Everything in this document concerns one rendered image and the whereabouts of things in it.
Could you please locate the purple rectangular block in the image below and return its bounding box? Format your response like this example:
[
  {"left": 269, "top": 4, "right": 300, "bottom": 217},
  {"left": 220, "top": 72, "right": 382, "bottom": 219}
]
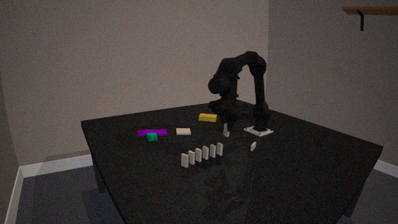
[{"left": 137, "top": 129, "right": 167, "bottom": 136}]

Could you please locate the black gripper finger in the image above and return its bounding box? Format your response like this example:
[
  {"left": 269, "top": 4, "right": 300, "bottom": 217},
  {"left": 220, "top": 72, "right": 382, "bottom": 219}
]
[
  {"left": 226, "top": 115, "right": 237, "bottom": 132},
  {"left": 218, "top": 111, "right": 229, "bottom": 129}
]

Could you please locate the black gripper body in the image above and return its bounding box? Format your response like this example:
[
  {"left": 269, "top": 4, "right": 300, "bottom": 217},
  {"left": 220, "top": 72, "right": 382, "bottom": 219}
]
[{"left": 220, "top": 91, "right": 250, "bottom": 119}]

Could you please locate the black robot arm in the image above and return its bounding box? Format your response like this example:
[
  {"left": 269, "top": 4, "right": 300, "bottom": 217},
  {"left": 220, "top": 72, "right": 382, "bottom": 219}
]
[{"left": 208, "top": 51, "right": 271, "bottom": 132}]

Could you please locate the yellow rectangular block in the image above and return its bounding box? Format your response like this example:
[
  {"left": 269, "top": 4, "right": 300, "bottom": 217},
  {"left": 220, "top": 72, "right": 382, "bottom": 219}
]
[{"left": 199, "top": 113, "right": 217, "bottom": 122}]

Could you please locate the small green block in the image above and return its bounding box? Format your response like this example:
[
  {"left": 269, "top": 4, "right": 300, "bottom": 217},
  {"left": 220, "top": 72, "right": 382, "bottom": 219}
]
[{"left": 146, "top": 133, "right": 157, "bottom": 141}]

